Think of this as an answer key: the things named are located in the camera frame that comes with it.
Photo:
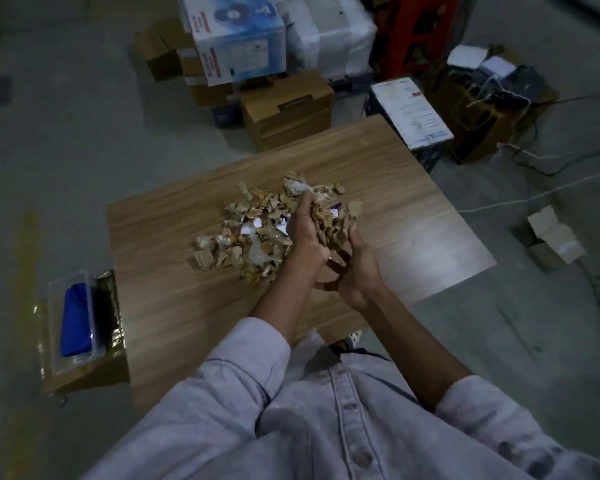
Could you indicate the person's left hand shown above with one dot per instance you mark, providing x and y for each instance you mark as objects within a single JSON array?
[{"x": 307, "y": 234}]

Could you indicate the person's right hand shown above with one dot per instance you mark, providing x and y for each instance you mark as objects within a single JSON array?
[{"x": 360, "y": 274}]

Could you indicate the pile of cardboard paper scraps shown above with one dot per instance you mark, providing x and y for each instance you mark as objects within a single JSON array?
[{"x": 250, "y": 224}]

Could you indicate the person's left forearm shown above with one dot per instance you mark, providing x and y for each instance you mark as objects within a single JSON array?
[{"x": 285, "y": 304}]

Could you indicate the person's right forearm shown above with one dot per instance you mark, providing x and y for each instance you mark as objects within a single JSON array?
[{"x": 415, "y": 354}]

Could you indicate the white perforated shoe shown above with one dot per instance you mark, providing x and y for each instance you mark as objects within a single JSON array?
[{"x": 354, "y": 339}]

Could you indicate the wooden table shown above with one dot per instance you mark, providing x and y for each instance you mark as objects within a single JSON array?
[{"x": 420, "y": 234}]

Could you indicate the dark blue small box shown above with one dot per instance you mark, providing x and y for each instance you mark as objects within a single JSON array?
[{"x": 227, "y": 115}]

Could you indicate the light denim shirt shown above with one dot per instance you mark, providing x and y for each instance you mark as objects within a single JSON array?
[{"x": 330, "y": 429}]

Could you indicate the black box with white label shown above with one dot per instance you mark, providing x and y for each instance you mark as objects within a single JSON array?
[{"x": 412, "y": 112}]

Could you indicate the small brown cardboard box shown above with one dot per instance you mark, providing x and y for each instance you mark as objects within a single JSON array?
[
  {"x": 162, "y": 49},
  {"x": 210, "y": 94}
]

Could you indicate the large brown cardboard box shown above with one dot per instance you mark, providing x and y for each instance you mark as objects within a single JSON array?
[{"x": 485, "y": 129}]

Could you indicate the small open white carton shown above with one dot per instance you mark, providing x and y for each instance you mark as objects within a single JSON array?
[{"x": 555, "y": 234}]

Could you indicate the white wrapped package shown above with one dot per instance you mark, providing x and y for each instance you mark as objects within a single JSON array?
[{"x": 330, "y": 34}]

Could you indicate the white blue printed box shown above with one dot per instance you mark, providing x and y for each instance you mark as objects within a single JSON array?
[{"x": 235, "y": 39}]

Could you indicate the red plastic item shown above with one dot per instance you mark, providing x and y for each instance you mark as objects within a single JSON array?
[{"x": 415, "y": 34}]

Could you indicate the taped brown cardboard box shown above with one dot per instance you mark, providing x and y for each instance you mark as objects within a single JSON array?
[{"x": 115, "y": 364}]

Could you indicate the black electronic device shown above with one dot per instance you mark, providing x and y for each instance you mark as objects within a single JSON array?
[{"x": 515, "y": 84}]

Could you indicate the blue cloth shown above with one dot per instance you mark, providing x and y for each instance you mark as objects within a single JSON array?
[{"x": 75, "y": 319}]

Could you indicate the clear plastic box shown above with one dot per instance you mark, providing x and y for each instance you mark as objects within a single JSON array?
[{"x": 75, "y": 365}]

